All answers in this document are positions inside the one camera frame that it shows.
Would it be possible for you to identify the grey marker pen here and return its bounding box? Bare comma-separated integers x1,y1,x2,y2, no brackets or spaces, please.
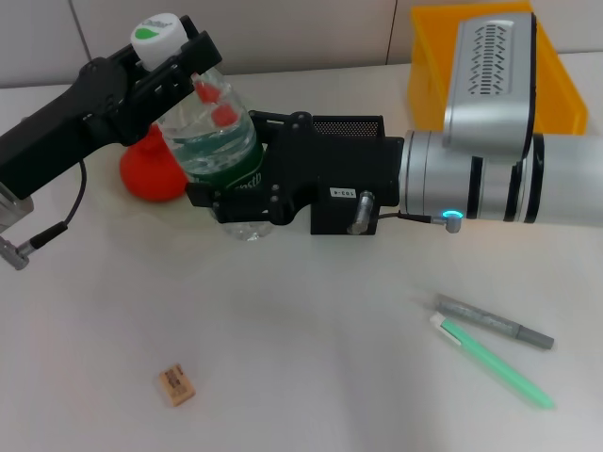
432,294,556,350

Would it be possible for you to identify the mint green pen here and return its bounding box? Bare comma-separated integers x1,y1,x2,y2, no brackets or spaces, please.
429,314,556,410

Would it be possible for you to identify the yellow plastic bin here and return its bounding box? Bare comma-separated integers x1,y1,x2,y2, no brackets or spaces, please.
407,1,590,137

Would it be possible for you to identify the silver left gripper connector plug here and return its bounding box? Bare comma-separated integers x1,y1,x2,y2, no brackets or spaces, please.
0,234,35,271

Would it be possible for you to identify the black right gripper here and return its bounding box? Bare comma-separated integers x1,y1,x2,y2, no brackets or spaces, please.
184,110,406,226

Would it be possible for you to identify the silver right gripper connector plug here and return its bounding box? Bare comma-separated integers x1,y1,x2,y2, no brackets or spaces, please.
347,189,377,236

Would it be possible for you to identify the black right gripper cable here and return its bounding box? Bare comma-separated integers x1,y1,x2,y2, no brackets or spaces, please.
375,209,466,235

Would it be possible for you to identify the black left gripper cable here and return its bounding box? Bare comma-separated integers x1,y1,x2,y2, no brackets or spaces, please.
26,158,90,250

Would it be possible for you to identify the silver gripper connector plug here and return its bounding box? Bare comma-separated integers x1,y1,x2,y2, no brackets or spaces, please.
347,189,377,236
0,234,35,271

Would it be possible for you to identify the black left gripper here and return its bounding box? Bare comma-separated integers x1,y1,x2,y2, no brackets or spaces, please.
0,45,143,200

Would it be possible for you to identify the beige eraser block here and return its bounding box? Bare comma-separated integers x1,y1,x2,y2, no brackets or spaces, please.
156,361,197,406

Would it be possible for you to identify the clear water bottle green label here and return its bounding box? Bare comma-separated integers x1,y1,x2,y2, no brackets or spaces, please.
130,12,278,243

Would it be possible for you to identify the black mesh pen holder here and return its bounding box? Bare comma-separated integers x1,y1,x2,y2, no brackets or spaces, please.
309,114,388,235

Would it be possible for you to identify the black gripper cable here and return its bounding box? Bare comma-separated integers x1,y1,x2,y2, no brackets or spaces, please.
375,209,466,235
26,158,90,250

